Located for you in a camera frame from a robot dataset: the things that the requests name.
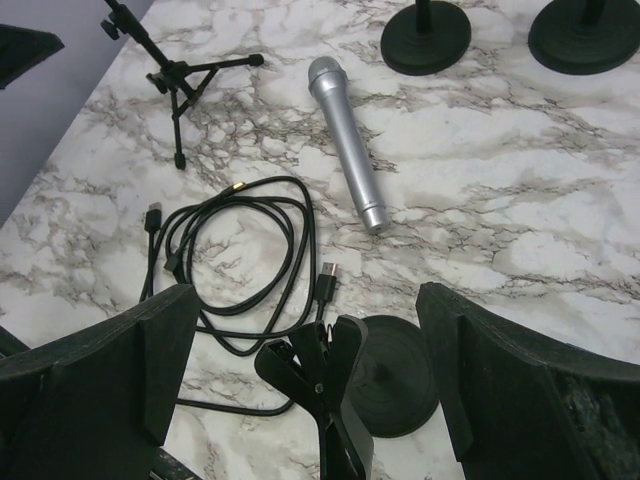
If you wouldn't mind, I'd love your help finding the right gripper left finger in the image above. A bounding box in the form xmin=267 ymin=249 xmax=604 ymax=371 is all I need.
xmin=1 ymin=284 xmax=198 ymax=479

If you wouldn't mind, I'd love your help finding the black coiled usb cable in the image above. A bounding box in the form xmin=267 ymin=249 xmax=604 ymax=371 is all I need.
xmin=138 ymin=175 xmax=341 ymax=417

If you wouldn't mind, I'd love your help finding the black round base stand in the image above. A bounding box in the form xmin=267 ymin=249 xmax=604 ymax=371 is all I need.
xmin=254 ymin=315 xmax=439 ymax=479

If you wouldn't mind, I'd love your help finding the black tripod shock mount stand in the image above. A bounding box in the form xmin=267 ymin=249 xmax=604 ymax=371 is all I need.
xmin=101 ymin=0 xmax=265 ymax=170

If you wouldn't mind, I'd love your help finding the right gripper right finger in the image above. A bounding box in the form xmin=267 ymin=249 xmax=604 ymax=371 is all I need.
xmin=416 ymin=283 xmax=639 ymax=479

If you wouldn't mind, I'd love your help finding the silver microphone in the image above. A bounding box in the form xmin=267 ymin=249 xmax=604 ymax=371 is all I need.
xmin=307 ymin=56 xmax=389 ymax=235

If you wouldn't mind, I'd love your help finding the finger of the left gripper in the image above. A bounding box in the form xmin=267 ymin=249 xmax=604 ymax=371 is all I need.
xmin=0 ymin=24 xmax=64 ymax=90

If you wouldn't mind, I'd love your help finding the black clip microphone stand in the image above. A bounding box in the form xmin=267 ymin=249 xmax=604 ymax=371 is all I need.
xmin=528 ymin=0 xmax=639 ymax=75

